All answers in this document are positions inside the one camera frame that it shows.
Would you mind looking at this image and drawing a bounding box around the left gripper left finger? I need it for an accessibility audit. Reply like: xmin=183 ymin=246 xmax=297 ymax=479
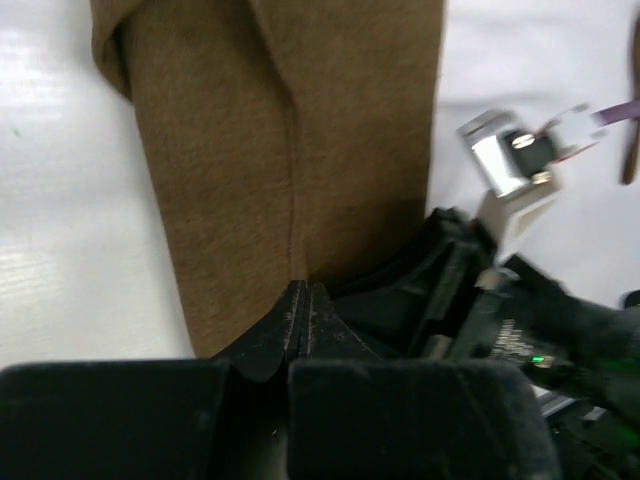
xmin=1 ymin=282 xmax=305 ymax=479

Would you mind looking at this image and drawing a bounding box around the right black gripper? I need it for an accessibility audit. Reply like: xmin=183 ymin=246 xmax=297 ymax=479
xmin=330 ymin=209 xmax=639 ymax=479

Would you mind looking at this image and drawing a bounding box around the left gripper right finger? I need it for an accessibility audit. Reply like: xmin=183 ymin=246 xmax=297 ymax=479
xmin=287 ymin=282 xmax=561 ymax=479

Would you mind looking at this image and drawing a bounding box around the brown cloth napkin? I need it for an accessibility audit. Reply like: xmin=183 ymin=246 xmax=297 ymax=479
xmin=91 ymin=1 xmax=445 ymax=357

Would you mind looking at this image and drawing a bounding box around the brown wooden spoon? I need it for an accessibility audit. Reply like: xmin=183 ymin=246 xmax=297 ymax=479
xmin=621 ymin=12 xmax=639 ymax=185

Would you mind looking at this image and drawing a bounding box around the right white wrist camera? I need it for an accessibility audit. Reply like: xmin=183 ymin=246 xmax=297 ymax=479
xmin=457 ymin=104 xmax=607 ymax=263

